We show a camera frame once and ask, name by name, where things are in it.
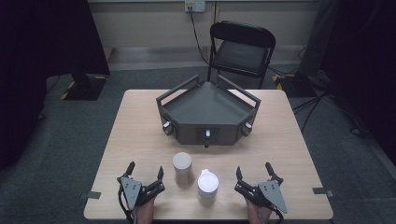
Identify black wall socket cable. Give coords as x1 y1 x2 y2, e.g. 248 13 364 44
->
187 6 210 65

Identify clear jar white lid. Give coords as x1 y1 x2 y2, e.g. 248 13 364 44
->
196 168 220 201

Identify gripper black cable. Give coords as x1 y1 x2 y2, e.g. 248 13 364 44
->
117 186 135 224
270 206 286 224

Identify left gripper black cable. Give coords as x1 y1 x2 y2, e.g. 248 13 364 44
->
117 186 135 224

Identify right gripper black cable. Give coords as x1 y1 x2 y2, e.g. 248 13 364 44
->
270 206 286 224

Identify white wall socket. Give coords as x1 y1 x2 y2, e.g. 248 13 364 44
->
184 0 206 14

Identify black floor cables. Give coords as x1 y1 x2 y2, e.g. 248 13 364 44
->
291 69 363 136

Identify grey table edge clip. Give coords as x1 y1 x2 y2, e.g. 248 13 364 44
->
312 187 336 198
78 190 103 201

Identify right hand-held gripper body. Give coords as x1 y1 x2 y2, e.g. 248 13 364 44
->
233 179 289 216

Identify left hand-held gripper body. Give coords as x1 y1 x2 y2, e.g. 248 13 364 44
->
117 175 166 211

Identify clear jar grey lid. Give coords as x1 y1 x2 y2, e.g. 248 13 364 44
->
172 151 193 185

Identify black folding chair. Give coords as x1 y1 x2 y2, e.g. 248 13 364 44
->
206 20 277 90

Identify black curtain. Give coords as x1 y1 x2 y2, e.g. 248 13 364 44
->
297 0 396 166
0 0 111 171

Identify person's right hand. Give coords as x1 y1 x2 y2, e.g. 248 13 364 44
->
245 199 272 224

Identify black stand base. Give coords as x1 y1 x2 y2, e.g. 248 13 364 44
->
272 72 318 99
60 72 109 102

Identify person's left hand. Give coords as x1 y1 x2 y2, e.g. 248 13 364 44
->
132 197 156 224

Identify dark grey corner rack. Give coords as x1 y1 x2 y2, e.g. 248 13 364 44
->
155 74 262 149

